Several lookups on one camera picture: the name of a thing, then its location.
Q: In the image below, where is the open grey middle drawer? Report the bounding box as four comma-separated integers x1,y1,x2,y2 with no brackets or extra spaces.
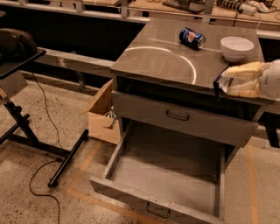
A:
90,122,226,224

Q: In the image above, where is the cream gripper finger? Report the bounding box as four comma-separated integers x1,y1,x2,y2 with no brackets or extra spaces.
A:
222,61,270,81
227,80,261,98

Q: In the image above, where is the dark bag on stand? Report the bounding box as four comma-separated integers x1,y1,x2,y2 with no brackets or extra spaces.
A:
0,28,38,63

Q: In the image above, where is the white ceramic bowl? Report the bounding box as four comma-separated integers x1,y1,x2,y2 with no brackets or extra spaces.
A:
220,37,255,61

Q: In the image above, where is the dark blue rxbar wrapper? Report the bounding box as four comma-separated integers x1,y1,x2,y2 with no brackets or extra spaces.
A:
213,66,234,101

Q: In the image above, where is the blue pepsi can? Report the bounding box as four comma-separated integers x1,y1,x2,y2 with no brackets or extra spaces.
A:
179,27,206,50

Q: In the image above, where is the closed grey top drawer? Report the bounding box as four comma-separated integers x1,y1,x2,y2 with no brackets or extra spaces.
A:
112,91,257,147

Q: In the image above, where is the cardboard box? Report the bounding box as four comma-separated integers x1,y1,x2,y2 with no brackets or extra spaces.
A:
80,80,121,144

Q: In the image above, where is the grey metal drawer cabinet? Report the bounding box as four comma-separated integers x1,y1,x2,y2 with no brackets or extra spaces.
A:
111,18,275,160

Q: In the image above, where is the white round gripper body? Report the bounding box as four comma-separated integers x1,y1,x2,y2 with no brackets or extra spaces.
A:
258,59,280,99

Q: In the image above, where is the black floor cable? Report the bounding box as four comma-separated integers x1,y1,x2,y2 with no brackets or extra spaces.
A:
28,71,64,224

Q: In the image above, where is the black metal stand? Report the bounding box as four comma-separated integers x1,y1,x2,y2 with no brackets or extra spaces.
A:
0,47,89,188

